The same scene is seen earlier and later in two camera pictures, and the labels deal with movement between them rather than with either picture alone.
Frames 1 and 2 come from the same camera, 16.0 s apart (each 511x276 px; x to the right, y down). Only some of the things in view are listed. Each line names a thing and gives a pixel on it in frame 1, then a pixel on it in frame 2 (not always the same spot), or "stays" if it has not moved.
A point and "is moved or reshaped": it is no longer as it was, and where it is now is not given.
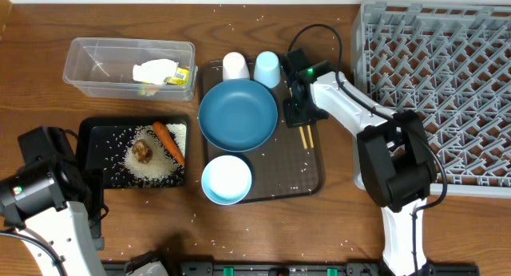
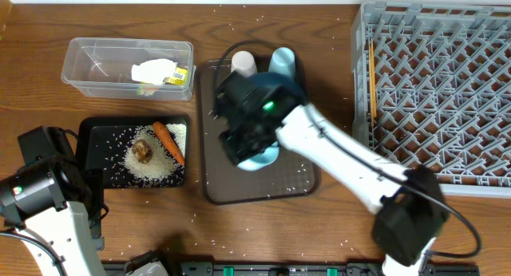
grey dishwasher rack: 452,63 stays
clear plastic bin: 103,67 stays
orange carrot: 168,141 stays
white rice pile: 163,164 stays
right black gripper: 294,118 to 238,152
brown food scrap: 142,151 stays
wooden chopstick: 310,136 is moved or reshaped
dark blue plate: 238,115 is moved or reshaped
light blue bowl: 226,179 to 262,159
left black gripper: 94,176 stays
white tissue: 154,71 stays
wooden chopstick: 301,130 is moved or reshaped
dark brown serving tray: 290,164 stays
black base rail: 295,269 stays
